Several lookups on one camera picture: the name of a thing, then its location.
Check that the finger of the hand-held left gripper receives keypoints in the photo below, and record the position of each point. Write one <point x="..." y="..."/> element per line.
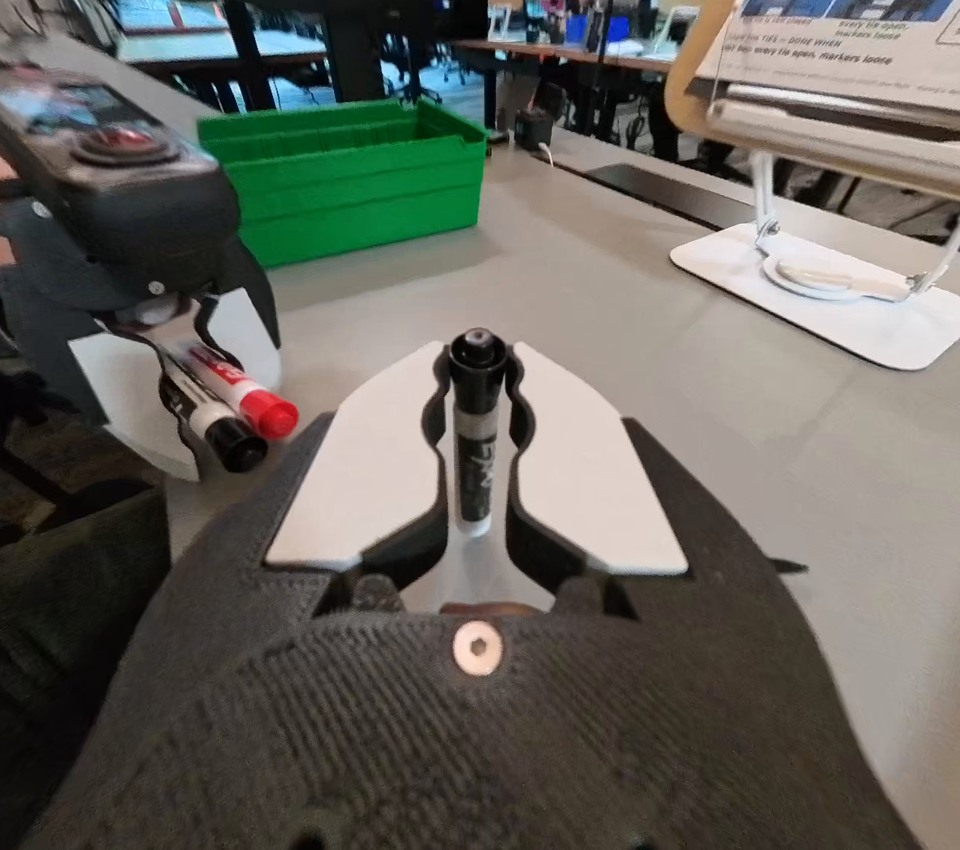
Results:
<point x="251" y="332"/>
<point x="120" y="385"/>

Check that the green plastic bin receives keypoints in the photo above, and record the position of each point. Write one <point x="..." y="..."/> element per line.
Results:
<point x="352" y="189"/>

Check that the black power adapter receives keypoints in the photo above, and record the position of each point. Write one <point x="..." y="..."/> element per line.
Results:
<point x="534" y="129"/>

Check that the black dry-erase marker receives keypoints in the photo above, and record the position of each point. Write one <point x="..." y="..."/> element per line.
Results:
<point x="240" y="448"/>
<point x="480" y="415"/>

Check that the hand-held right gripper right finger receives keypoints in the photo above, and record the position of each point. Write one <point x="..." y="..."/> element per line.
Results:
<point x="592" y="475"/>

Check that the red dry-erase marker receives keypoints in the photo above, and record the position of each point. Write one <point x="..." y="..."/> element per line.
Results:
<point x="274" y="418"/>

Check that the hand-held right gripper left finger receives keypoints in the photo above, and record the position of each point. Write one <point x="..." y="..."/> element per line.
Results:
<point x="360" y="475"/>

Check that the white document stand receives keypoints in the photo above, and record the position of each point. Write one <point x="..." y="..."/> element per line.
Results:
<point x="825" y="310"/>

